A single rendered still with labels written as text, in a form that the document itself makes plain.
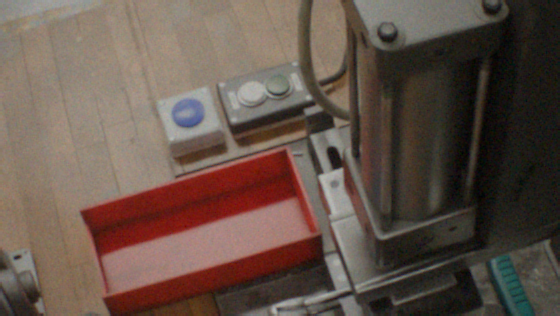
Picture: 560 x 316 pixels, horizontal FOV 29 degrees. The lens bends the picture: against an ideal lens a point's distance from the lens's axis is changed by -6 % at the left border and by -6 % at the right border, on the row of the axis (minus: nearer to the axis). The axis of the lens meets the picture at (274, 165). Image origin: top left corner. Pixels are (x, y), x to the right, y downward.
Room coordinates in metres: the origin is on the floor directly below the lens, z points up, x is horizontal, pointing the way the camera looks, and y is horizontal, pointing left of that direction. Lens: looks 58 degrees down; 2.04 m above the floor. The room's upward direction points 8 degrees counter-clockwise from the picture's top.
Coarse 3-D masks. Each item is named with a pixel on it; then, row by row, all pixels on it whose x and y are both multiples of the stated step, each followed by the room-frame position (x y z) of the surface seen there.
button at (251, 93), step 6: (246, 84) 0.81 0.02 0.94; (252, 84) 0.80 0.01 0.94; (258, 84) 0.80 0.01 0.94; (240, 90) 0.80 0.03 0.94; (246, 90) 0.80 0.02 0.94; (252, 90) 0.80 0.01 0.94; (258, 90) 0.79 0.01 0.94; (264, 90) 0.79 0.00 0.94; (246, 96) 0.79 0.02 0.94; (252, 96) 0.79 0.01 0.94; (258, 96) 0.79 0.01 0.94; (246, 102) 0.78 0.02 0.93; (252, 102) 0.78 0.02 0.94
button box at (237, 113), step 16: (288, 64) 0.83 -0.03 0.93; (240, 80) 0.82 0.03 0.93; (256, 80) 0.82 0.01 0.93; (320, 80) 0.81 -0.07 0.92; (336, 80) 0.81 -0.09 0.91; (224, 96) 0.80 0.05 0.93; (240, 96) 0.80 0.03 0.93; (272, 96) 0.79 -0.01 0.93; (288, 96) 0.79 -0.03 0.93; (304, 96) 0.78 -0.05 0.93; (224, 112) 0.78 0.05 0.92; (240, 112) 0.77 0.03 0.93; (256, 112) 0.77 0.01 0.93; (272, 112) 0.77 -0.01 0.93; (288, 112) 0.77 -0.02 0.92; (240, 128) 0.76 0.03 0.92; (256, 128) 0.76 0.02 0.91
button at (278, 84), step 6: (270, 78) 0.81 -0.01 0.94; (276, 78) 0.81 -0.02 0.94; (282, 78) 0.81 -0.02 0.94; (270, 84) 0.80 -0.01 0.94; (276, 84) 0.80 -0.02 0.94; (282, 84) 0.80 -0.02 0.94; (288, 84) 0.80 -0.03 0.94; (270, 90) 0.79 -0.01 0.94; (276, 90) 0.79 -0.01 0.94; (282, 90) 0.79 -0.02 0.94; (288, 90) 0.79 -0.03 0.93
